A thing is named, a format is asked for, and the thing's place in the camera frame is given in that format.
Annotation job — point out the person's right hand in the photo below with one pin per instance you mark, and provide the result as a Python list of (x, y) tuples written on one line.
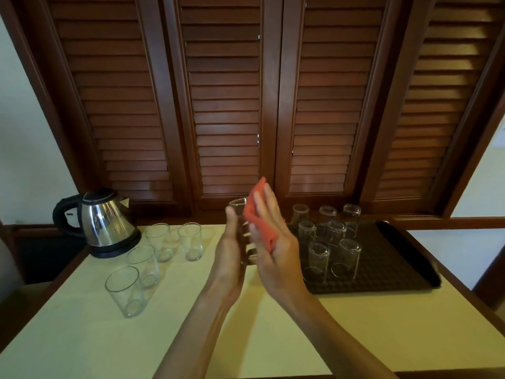
[(282, 268)]

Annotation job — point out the person's left hand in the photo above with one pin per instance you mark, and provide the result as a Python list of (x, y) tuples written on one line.
[(229, 272)]

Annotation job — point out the red cloth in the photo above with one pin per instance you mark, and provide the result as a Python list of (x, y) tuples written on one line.
[(256, 217)]

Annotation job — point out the group of clear glasses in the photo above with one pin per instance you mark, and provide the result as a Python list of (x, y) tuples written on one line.
[(134, 268)]

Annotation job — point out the dark brown textured tray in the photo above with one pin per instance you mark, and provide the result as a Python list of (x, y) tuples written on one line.
[(390, 260)]

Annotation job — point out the person's left forearm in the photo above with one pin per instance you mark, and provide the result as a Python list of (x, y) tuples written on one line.
[(189, 343)]

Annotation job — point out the person's right forearm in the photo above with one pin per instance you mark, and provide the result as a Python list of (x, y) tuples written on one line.
[(347, 343)]

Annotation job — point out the steel electric kettle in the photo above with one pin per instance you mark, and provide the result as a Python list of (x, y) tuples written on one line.
[(120, 250), (106, 224)]

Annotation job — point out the brown louvered wooden shutter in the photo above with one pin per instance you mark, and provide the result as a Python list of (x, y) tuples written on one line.
[(331, 94), (116, 94), (225, 94), (436, 94)]

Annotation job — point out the white paper notice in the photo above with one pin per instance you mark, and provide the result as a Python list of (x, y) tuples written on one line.
[(501, 136)]

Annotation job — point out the brown wooden wall rail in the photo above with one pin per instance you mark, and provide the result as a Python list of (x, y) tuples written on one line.
[(453, 222)]

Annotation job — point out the brown wooden door frame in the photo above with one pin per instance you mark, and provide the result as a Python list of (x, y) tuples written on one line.
[(491, 284)]

